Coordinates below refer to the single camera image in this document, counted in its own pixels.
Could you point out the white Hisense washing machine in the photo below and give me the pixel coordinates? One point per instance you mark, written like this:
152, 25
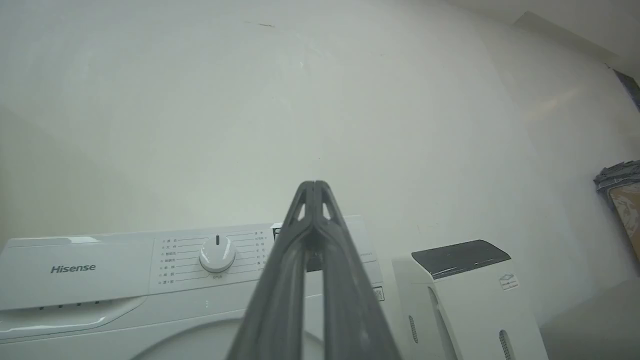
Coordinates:
125, 280

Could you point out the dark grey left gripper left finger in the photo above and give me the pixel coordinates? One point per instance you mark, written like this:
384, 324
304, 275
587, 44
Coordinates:
280, 280

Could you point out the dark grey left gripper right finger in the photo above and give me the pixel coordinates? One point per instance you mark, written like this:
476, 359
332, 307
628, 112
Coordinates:
345, 290

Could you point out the white air purifier grey top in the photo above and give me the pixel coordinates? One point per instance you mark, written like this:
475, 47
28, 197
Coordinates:
465, 300

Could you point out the white program dial knob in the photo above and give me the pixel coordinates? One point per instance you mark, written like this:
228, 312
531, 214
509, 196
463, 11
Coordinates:
217, 254

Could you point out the framed picture with dark frame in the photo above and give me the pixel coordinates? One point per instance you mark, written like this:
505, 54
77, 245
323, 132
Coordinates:
625, 200

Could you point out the white detergent drawer front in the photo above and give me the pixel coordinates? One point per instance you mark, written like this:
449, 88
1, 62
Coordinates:
70, 272

